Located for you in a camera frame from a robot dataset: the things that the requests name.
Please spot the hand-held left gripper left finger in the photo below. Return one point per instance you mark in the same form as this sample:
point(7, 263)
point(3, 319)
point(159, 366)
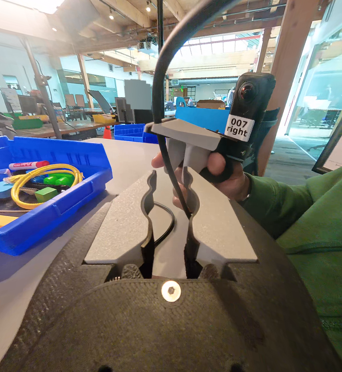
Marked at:
point(121, 232)

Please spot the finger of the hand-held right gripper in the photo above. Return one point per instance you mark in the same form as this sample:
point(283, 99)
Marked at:
point(188, 124)
point(194, 142)

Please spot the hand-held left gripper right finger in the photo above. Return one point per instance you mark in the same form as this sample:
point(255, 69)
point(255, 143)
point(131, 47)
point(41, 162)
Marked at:
point(223, 235)

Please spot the person's right forearm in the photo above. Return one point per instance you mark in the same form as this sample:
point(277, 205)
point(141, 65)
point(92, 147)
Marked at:
point(275, 203)

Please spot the person's right hand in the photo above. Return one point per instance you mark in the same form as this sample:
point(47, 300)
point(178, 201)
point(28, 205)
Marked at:
point(238, 189)

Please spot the large blue panel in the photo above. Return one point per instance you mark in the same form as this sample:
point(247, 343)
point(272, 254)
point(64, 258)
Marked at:
point(200, 119)

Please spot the cardboard box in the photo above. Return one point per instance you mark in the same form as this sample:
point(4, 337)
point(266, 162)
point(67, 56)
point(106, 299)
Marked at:
point(211, 104)

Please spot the wooden pillar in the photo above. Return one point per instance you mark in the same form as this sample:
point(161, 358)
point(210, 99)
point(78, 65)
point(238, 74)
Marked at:
point(287, 72)

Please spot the blue plastic bin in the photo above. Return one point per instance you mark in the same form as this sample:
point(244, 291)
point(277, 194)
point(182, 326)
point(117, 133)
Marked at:
point(72, 209)

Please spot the small blue bin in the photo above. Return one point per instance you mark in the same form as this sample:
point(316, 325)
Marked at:
point(128, 134)

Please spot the orange traffic cone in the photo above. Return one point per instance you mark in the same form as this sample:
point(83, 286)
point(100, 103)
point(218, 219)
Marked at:
point(107, 133)

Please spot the green plastic toy piece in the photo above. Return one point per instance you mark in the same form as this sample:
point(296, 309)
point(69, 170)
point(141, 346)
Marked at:
point(59, 178)

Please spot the green wooden block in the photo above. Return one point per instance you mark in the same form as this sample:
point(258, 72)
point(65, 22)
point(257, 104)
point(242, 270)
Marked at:
point(46, 195)

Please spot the yellow bin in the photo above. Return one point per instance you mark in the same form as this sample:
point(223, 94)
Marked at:
point(102, 118)

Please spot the black pole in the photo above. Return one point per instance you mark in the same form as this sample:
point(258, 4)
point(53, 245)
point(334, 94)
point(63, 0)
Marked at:
point(160, 26)

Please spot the person's green sweatshirt torso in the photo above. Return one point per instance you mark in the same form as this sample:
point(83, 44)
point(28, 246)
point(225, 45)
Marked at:
point(328, 261)

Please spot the red white marker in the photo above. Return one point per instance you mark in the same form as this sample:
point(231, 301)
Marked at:
point(28, 165)

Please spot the green bin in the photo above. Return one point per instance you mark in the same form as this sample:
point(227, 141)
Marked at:
point(27, 124)

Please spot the metal tripod stand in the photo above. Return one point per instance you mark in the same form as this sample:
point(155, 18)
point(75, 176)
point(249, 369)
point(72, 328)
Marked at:
point(44, 93)

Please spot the black picture frame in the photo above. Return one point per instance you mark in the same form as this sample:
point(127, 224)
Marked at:
point(333, 145)

